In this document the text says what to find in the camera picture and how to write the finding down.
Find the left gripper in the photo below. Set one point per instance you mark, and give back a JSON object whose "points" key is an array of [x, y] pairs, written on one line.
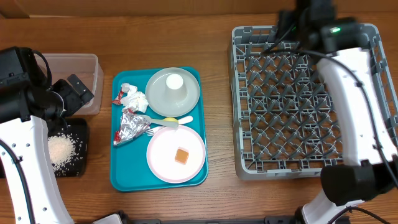
{"points": [[75, 101]]}

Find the white rice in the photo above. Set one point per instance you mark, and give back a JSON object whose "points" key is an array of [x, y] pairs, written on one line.
{"points": [[62, 151]]}

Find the white napkin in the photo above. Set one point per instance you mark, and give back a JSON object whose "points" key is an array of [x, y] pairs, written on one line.
{"points": [[134, 100]]}

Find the foil wrapper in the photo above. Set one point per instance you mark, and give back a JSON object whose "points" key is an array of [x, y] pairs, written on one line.
{"points": [[131, 126]]}

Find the white plastic cup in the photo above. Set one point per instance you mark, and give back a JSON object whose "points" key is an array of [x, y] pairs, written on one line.
{"points": [[175, 89]]}

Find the pink round plate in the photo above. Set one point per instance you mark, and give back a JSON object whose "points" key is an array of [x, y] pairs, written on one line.
{"points": [[162, 149]]}

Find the orange food cube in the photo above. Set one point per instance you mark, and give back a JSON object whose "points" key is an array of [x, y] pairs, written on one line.
{"points": [[181, 155]]}

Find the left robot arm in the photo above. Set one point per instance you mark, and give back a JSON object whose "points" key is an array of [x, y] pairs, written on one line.
{"points": [[29, 100]]}

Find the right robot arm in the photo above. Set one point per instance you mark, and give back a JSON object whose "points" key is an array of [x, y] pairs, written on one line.
{"points": [[341, 54]]}

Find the grey dishwasher rack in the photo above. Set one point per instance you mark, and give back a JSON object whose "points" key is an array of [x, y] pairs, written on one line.
{"points": [[284, 122]]}

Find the clear plastic bin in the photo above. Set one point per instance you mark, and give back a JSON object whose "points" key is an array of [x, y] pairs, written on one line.
{"points": [[87, 68]]}

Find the red sauce packet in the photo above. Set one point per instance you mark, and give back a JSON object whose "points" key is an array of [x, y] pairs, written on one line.
{"points": [[117, 100]]}

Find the black plastic bin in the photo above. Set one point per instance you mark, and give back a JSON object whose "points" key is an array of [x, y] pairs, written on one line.
{"points": [[77, 130]]}

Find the red packet under foil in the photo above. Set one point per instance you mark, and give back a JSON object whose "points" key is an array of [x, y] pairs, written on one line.
{"points": [[117, 138]]}

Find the grey round plate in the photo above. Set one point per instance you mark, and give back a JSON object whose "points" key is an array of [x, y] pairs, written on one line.
{"points": [[155, 93]]}

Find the teal plastic tray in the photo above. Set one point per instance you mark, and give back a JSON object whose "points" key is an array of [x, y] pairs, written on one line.
{"points": [[129, 170]]}

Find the grey plastic knife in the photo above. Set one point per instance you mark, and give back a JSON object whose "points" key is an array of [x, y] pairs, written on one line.
{"points": [[169, 124]]}

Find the yellow plastic spoon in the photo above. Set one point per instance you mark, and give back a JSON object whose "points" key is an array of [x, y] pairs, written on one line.
{"points": [[170, 119]]}

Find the white plastic fork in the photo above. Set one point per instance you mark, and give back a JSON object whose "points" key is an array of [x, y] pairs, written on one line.
{"points": [[181, 121]]}

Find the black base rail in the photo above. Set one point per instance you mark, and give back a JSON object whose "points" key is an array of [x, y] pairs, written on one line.
{"points": [[266, 220]]}

